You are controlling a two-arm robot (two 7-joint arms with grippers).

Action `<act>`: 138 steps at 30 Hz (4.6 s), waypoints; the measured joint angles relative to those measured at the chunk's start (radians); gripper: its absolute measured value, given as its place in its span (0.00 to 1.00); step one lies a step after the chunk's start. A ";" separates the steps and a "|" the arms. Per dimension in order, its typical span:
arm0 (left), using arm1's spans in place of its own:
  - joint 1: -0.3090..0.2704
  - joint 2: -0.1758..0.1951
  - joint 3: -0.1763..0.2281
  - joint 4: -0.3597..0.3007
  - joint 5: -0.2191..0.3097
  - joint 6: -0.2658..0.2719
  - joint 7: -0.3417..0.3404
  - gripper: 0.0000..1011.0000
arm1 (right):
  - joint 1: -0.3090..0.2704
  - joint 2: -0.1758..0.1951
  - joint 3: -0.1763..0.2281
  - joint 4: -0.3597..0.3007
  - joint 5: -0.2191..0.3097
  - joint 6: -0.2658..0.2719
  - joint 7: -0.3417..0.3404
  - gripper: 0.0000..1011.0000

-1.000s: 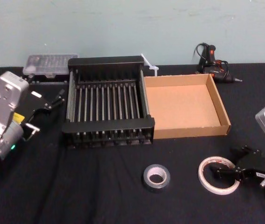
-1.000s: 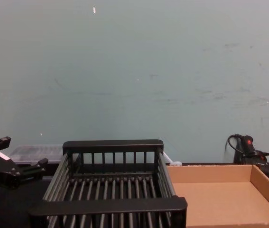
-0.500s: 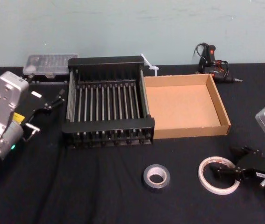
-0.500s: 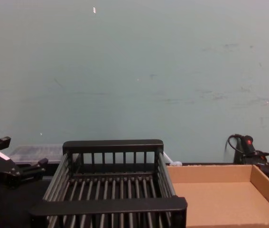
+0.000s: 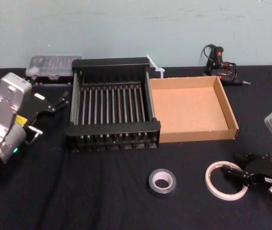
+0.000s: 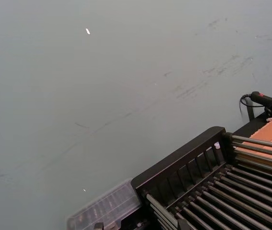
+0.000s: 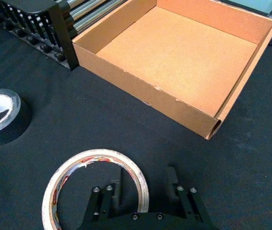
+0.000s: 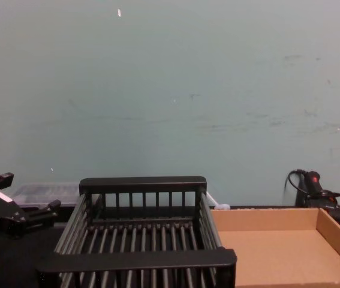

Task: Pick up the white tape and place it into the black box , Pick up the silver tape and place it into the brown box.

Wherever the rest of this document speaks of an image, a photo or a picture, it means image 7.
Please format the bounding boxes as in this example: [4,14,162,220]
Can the black rack with steel bars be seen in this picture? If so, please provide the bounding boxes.
[0,0,127,70]

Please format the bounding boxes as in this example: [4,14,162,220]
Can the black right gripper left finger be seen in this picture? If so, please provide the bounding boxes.
[80,167,127,226]

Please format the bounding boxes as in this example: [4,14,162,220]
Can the roll of silver tape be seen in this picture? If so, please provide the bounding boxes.
[0,88,33,146]

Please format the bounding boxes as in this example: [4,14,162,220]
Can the roll of white tape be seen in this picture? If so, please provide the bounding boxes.
[41,149,150,230]

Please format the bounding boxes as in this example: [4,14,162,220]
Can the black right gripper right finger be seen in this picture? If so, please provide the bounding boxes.
[164,164,213,226]

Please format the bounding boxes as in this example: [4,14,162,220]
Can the shallow brown cardboard tray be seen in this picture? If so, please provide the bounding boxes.
[71,0,272,141]

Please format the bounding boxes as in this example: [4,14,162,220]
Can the black table cloth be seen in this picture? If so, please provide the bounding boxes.
[0,0,272,230]

